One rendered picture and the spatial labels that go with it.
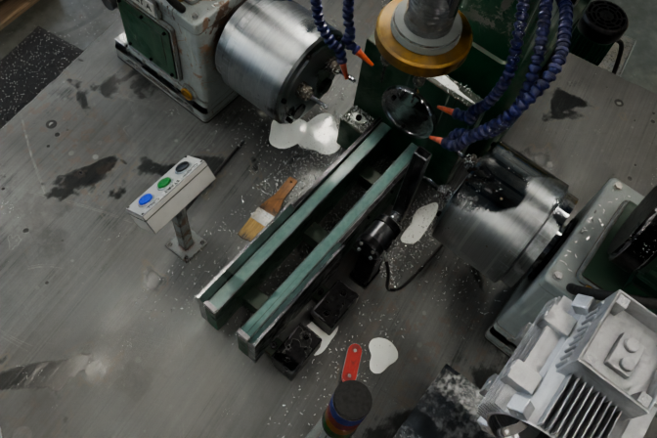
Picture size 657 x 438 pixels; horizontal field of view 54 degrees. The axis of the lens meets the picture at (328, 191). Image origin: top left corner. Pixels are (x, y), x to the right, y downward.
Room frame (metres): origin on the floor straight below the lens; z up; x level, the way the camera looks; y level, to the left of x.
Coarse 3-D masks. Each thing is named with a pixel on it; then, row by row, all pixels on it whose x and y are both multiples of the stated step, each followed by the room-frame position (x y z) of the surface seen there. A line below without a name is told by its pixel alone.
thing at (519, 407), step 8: (576, 296) 0.37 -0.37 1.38; (584, 296) 0.37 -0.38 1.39; (576, 304) 0.36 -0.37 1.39; (584, 304) 0.35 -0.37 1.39; (592, 304) 0.36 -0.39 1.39; (576, 312) 0.35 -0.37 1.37; (584, 312) 0.35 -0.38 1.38; (512, 400) 0.21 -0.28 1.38; (520, 400) 0.21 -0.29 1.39; (528, 400) 0.21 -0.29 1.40; (512, 408) 0.20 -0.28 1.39; (520, 408) 0.20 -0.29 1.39; (528, 408) 0.20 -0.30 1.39; (480, 416) 0.21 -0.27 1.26; (520, 416) 0.19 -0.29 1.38; (528, 416) 0.19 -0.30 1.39; (480, 424) 0.20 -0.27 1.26; (488, 432) 0.19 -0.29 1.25
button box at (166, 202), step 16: (192, 160) 0.65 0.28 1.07; (176, 176) 0.61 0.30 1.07; (192, 176) 0.61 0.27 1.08; (208, 176) 0.63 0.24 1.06; (160, 192) 0.57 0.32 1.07; (176, 192) 0.57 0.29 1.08; (192, 192) 0.59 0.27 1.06; (128, 208) 0.53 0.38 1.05; (144, 208) 0.52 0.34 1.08; (160, 208) 0.53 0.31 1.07; (176, 208) 0.55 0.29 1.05; (144, 224) 0.50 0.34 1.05; (160, 224) 0.51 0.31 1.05
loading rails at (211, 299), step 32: (384, 128) 0.92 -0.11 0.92; (352, 160) 0.82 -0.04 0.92; (320, 192) 0.72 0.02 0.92; (384, 192) 0.74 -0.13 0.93; (288, 224) 0.62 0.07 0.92; (352, 224) 0.65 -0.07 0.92; (256, 256) 0.53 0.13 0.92; (320, 256) 0.56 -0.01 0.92; (224, 288) 0.45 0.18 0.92; (256, 288) 0.49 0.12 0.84; (288, 288) 0.47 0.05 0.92; (320, 288) 0.52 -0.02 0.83; (224, 320) 0.41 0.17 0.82; (256, 320) 0.40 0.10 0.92; (288, 320) 0.43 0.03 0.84; (256, 352) 0.34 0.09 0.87
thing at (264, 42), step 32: (256, 0) 1.03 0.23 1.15; (288, 0) 1.06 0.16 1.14; (224, 32) 0.96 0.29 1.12; (256, 32) 0.94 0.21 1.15; (288, 32) 0.95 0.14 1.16; (320, 32) 0.97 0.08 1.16; (224, 64) 0.91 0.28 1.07; (256, 64) 0.89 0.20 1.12; (288, 64) 0.88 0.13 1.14; (320, 64) 0.95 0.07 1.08; (256, 96) 0.85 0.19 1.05; (288, 96) 0.85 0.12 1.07; (320, 96) 0.97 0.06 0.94
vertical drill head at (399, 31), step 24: (408, 0) 0.86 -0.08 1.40; (432, 0) 0.82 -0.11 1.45; (456, 0) 0.83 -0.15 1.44; (384, 24) 0.85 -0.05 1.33; (408, 24) 0.83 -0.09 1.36; (432, 24) 0.82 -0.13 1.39; (456, 24) 0.86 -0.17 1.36; (384, 48) 0.80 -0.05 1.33; (408, 48) 0.80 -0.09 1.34; (432, 48) 0.80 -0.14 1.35; (456, 48) 0.83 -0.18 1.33; (384, 72) 0.84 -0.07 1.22; (408, 72) 0.77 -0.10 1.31; (432, 72) 0.78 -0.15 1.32
